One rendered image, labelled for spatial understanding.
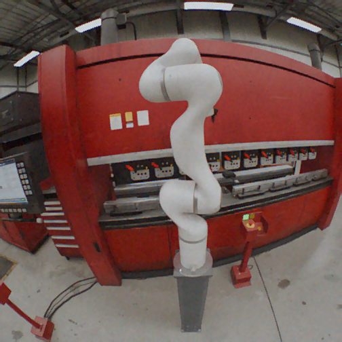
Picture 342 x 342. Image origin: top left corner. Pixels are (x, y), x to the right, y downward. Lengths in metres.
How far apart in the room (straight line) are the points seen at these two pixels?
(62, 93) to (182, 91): 0.95
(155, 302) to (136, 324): 0.32
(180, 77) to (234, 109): 1.06
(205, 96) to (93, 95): 1.06
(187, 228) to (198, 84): 0.48
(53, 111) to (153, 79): 0.93
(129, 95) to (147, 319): 1.96
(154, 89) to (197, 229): 0.50
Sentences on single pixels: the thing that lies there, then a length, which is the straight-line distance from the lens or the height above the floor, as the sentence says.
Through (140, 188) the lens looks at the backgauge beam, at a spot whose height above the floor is 0.97.
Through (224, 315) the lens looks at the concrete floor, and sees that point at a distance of 1.79.
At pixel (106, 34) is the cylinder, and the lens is 1.59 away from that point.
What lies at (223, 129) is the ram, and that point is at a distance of 1.40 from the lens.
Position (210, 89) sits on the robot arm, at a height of 1.71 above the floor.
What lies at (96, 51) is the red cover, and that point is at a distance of 1.44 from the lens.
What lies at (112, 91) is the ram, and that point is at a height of 1.89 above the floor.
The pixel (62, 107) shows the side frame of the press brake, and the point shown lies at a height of 1.82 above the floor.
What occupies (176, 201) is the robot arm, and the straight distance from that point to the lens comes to 0.57.
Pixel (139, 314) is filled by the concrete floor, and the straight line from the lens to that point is 1.83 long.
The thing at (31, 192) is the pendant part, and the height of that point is 1.38.
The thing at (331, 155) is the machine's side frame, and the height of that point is 1.18.
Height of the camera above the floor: 1.65
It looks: 19 degrees down
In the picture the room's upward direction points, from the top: 5 degrees counter-clockwise
